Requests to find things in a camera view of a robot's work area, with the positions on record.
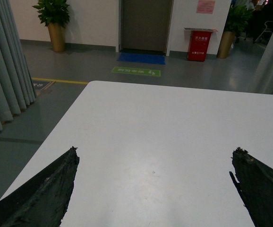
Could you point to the left potted plant gold vase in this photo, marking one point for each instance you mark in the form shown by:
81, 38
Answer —
54, 14

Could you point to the red fire extinguisher box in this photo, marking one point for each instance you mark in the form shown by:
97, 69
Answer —
198, 43

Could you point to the green floor sign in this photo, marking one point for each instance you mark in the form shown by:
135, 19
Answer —
137, 71

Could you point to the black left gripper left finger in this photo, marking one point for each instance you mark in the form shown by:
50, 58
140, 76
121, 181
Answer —
43, 200

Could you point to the blue floor mat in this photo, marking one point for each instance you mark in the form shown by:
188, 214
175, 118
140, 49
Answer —
142, 58

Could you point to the left grey curtain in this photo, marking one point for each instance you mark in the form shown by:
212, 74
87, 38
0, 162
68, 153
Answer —
16, 88

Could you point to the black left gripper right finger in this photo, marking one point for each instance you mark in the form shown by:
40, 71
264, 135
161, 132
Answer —
254, 182

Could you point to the dark floor sign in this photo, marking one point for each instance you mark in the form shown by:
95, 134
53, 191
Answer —
40, 85

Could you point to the potted plant gold vase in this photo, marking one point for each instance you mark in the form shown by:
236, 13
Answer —
54, 14
236, 23

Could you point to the pink wall notice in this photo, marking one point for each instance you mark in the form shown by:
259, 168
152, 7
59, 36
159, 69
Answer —
205, 7

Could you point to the grey door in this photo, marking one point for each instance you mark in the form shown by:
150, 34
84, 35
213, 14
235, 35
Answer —
145, 25

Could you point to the right potted plant gold vase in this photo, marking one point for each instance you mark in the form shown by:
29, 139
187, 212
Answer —
236, 23

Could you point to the seated person in black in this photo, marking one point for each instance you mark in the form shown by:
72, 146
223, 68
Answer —
256, 23

